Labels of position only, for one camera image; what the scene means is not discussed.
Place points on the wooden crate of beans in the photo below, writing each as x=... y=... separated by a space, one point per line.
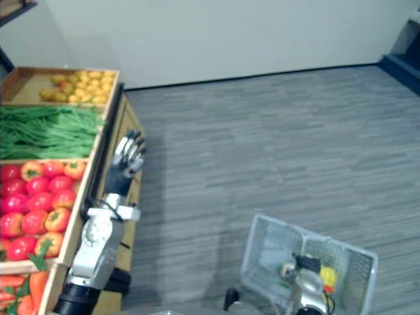
x=96 y=144

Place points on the brown potato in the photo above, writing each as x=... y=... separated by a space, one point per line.
x=58 y=78
x=47 y=94
x=61 y=97

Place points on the reddish yellow mango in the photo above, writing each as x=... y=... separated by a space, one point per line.
x=65 y=87

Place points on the orange tomato with green stem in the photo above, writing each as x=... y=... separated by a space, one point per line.
x=49 y=244
x=57 y=220
x=75 y=169
x=31 y=170

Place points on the yellow vegetable in basket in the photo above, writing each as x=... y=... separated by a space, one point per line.
x=328 y=275

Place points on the green vegetable in basket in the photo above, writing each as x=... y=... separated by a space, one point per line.
x=283 y=283

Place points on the wooden crate of carrots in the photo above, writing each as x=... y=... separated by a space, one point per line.
x=50 y=288

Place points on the yellow lemon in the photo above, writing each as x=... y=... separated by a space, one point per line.
x=95 y=75
x=107 y=87
x=75 y=98
x=87 y=98
x=100 y=99
x=83 y=76
x=86 y=92
x=108 y=77
x=94 y=83
x=80 y=85

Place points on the large orange carrot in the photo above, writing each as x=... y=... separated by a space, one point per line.
x=38 y=283

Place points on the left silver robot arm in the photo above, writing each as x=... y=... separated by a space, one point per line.
x=95 y=243

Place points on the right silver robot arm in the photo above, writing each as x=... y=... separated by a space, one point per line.
x=308 y=288

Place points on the white mesh shopping basket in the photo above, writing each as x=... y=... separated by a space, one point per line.
x=272 y=243

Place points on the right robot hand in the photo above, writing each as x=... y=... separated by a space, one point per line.
x=287 y=267

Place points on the dark shelf board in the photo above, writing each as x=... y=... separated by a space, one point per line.
x=14 y=11

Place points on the wooden vegetable display stand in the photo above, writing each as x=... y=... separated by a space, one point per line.
x=126 y=131

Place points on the dark steps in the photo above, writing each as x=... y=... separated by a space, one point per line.
x=402 y=55

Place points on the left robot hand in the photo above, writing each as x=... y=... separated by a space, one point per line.
x=119 y=180

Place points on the wooden crate of lemons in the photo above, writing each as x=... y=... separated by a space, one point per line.
x=29 y=83

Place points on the wooden crate of tomatoes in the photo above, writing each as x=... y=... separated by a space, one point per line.
x=77 y=210

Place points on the red tomato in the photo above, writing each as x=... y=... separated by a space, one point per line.
x=64 y=199
x=13 y=203
x=40 y=201
x=20 y=248
x=12 y=225
x=10 y=173
x=13 y=187
x=52 y=169
x=37 y=185
x=34 y=222
x=61 y=184

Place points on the green beans pile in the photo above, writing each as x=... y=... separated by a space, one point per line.
x=46 y=131

